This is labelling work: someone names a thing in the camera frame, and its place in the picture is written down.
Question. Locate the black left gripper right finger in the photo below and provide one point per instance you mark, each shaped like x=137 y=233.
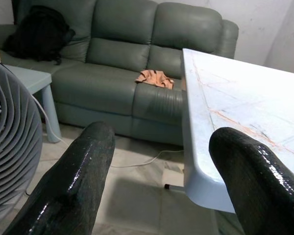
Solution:
x=257 y=186

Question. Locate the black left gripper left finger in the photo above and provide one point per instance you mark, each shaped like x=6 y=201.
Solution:
x=83 y=176

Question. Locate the grey round fan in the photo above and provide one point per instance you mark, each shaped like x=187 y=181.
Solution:
x=12 y=122

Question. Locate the grey-green leather sofa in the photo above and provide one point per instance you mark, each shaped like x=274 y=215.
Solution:
x=107 y=83

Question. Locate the light blue side table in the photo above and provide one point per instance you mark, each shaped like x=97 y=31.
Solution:
x=36 y=78

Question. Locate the orange crumpled cloth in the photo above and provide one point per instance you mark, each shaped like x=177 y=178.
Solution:
x=154 y=78

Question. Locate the black backpack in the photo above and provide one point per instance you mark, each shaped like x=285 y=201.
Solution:
x=39 y=36

